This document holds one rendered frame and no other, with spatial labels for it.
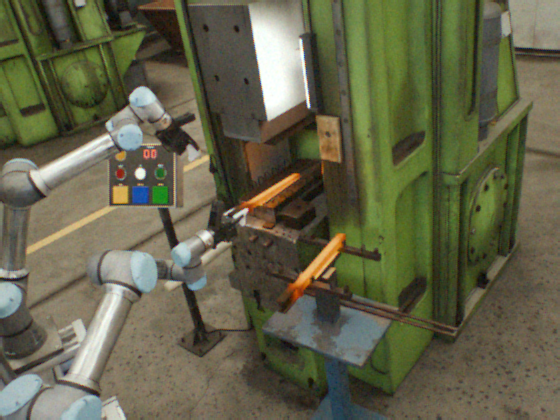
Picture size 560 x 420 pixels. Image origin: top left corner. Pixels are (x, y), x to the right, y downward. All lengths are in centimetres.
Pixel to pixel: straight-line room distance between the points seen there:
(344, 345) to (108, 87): 553
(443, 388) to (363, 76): 153
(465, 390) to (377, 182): 118
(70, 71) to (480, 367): 540
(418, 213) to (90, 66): 507
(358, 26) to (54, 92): 528
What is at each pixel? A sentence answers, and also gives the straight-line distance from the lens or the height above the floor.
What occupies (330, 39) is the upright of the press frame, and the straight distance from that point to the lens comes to 180.
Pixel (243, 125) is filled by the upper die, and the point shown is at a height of 133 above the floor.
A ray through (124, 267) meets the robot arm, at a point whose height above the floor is 119.
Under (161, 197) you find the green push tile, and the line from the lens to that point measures 234.
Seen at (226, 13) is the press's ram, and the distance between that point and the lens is 187.
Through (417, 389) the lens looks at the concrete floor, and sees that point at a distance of 266.
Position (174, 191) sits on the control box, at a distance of 232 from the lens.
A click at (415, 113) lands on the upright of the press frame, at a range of 216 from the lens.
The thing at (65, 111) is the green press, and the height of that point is 28.
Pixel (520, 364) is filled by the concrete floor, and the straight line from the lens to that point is 282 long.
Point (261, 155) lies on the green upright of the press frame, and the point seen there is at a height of 106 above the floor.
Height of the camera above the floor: 203
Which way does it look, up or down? 30 degrees down
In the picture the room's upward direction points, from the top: 10 degrees counter-clockwise
